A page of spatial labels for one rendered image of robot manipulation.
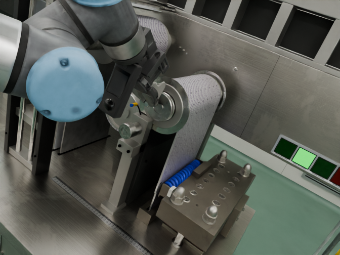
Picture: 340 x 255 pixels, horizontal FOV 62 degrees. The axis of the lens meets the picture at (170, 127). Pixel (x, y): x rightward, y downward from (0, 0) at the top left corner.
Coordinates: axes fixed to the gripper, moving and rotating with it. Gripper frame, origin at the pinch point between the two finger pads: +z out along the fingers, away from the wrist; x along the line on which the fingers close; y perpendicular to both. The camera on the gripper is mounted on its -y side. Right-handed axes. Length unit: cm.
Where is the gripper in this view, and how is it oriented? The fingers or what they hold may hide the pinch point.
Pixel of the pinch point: (147, 103)
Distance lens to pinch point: 69.1
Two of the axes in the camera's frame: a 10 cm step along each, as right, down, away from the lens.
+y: 5.6, -8.0, 2.1
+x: -8.1, -4.7, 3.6
